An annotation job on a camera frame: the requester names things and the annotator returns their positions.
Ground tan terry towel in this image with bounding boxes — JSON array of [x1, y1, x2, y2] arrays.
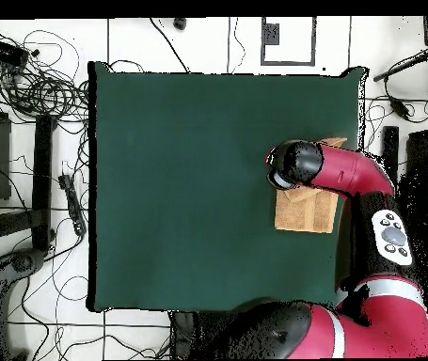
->
[[274, 136, 349, 235]]

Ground dark green tablecloth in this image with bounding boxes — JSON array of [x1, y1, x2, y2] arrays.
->
[[86, 60, 369, 315]]

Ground black power strip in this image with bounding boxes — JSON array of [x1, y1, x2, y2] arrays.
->
[[57, 173, 87, 237]]

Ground black power adapter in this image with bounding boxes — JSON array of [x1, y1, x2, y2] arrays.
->
[[388, 96, 411, 121]]

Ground black tripod rod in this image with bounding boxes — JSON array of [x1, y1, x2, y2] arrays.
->
[[372, 46, 428, 83]]

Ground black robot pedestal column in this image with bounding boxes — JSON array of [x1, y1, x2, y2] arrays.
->
[[169, 310, 233, 360]]

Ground black metal stand frame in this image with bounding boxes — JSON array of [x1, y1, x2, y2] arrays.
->
[[381, 125, 401, 181], [0, 113, 58, 252]]

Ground tangled black cables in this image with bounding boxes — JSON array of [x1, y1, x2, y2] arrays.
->
[[0, 29, 90, 125]]

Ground black switch box with ports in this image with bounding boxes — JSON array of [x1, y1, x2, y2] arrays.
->
[[0, 34, 30, 70]]

